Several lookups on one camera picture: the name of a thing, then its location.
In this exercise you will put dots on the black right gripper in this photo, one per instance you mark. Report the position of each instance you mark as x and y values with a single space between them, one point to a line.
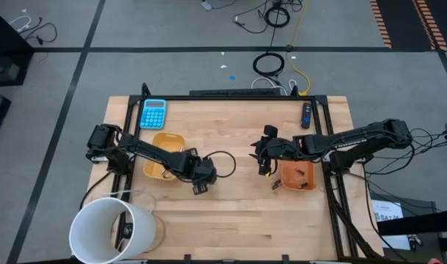
276 150

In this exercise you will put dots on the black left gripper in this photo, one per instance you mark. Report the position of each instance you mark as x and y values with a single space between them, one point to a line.
199 169

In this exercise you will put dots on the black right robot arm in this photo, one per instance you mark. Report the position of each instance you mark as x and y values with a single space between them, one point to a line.
355 141

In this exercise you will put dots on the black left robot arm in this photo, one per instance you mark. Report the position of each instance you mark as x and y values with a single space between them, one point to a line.
150 150

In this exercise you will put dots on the orange plastic bin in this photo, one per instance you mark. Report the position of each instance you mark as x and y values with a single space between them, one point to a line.
293 180

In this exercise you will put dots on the yellow plastic bin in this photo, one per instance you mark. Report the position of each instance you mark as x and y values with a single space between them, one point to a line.
168 141

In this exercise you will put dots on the black remote control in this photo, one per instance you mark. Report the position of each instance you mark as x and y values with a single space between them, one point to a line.
306 115

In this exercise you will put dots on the blue calculator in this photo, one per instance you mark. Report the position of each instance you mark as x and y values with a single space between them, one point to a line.
153 114

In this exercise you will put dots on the black ribbed bar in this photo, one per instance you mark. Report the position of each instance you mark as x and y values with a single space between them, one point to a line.
234 92

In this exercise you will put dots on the white cylindrical bucket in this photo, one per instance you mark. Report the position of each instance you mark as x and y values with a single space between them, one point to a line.
95 227

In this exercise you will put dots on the white printed paper sheet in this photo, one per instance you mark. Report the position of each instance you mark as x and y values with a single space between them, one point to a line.
388 214

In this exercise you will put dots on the black beam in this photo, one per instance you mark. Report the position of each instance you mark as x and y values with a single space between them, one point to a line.
417 223

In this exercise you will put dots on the black cabinet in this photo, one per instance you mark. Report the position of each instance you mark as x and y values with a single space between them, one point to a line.
7 55

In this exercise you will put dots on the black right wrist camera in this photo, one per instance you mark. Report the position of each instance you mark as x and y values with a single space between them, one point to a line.
270 131

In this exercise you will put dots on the black aluminium table frame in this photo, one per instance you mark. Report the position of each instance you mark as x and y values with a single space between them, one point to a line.
223 98

